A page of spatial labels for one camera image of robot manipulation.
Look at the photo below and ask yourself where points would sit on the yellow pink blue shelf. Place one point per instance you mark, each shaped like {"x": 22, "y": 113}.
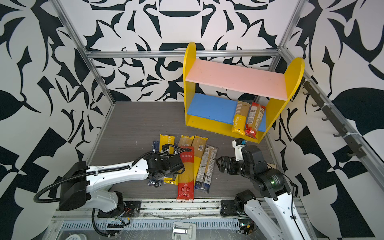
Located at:
{"x": 215, "y": 114}

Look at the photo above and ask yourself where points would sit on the white latch bracket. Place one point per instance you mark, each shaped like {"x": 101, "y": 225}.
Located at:
{"x": 184, "y": 231}

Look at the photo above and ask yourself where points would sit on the white clock left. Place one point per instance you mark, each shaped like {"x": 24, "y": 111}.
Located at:
{"x": 77, "y": 237}

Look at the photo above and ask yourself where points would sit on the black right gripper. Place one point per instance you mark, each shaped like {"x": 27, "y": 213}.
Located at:
{"x": 231, "y": 168}

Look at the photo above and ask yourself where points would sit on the yellow spaghetti bag back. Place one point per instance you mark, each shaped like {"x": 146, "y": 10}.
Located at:
{"x": 199, "y": 144}

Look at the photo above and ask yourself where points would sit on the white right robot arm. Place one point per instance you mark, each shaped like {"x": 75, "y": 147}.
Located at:
{"x": 249, "y": 163}

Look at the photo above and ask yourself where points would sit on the small red spaghetti bag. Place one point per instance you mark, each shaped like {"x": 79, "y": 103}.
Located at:
{"x": 254, "y": 119}

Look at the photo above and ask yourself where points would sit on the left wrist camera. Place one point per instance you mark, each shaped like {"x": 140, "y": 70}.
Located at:
{"x": 157, "y": 179}

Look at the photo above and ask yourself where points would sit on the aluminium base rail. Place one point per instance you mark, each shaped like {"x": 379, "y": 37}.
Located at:
{"x": 172, "y": 209}

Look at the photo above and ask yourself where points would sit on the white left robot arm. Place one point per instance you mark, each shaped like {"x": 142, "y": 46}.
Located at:
{"x": 86, "y": 186}

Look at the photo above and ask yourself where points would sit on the yellow spaghetti bag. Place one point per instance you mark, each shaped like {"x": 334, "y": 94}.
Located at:
{"x": 168, "y": 140}
{"x": 199, "y": 144}
{"x": 240, "y": 117}
{"x": 185, "y": 141}

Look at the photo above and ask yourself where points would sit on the clear white label spaghetti bag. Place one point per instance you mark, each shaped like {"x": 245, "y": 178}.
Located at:
{"x": 206, "y": 168}

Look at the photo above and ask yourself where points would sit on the yellow spaghetti bag front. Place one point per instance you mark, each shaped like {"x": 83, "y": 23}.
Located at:
{"x": 240, "y": 117}

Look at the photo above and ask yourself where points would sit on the long red spaghetti bag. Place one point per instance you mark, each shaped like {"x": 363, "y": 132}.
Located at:
{"x": 186, "y": 179}

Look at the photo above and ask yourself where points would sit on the white cable duct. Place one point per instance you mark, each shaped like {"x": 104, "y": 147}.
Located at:
{"x": 202, "y": 224}

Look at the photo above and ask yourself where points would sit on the blue Barilla pasta box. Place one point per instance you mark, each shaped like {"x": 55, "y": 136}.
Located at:
{"x": 156, "y": 148}

